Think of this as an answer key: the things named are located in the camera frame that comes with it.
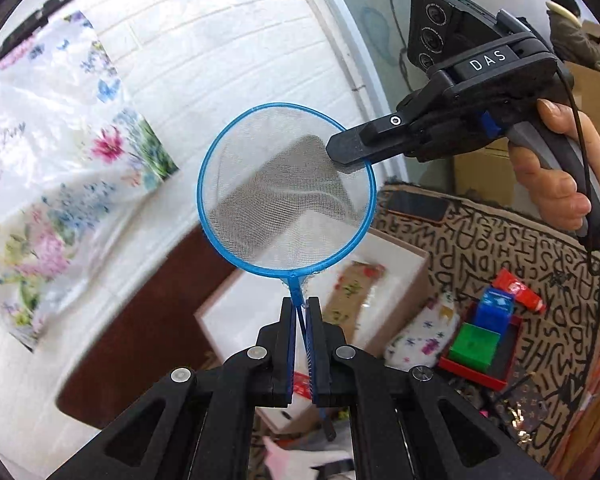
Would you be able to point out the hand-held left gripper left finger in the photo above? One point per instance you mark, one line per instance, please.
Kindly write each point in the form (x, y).
(283, 360)

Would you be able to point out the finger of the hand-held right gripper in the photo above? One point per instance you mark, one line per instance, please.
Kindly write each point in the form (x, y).
(365, 140)

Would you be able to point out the dark patterned phone case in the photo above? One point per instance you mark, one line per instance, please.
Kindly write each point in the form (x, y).
(522, 405)

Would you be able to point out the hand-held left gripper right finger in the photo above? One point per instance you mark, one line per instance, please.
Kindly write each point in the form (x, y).
(317, 360)

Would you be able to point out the white cardboard box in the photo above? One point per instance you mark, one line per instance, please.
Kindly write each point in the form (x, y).
(400, 270)

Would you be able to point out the blue block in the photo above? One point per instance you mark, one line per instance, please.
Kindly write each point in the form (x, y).
(492, 312)

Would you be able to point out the beige letter-print rug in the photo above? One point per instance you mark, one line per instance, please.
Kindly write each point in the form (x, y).
(555, 340)

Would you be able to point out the brown cardboard box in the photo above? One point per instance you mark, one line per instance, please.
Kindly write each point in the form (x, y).
(480, 175)

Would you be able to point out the black smartphone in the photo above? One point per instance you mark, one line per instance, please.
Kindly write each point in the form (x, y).
(415, 206)

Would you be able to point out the green block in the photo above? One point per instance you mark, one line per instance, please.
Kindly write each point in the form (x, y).
(472, 347)

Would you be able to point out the glass panel with drawing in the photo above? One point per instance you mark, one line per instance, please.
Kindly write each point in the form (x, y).
(370, 25)

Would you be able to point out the black wall rail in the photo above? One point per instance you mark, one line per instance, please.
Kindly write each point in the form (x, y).
(30, 22)

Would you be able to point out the floral plastic bag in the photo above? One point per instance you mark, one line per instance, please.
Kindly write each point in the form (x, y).
(55, 160)

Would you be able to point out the pink and white cloth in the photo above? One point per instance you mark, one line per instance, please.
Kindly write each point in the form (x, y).
(300, 460)

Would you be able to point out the red tray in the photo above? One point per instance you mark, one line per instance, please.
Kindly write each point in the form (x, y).
(500, 365)

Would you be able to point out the white patterned pouch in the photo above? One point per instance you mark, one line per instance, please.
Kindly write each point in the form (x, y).
(420, 335)

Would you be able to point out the person's right hand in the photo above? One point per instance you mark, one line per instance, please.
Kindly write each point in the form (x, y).
(550, 185)

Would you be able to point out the blue fishing net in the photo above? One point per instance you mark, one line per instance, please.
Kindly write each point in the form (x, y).
(260, 200)

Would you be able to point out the brown floral paper card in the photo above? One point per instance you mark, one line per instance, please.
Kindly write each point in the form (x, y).
(352, 290)

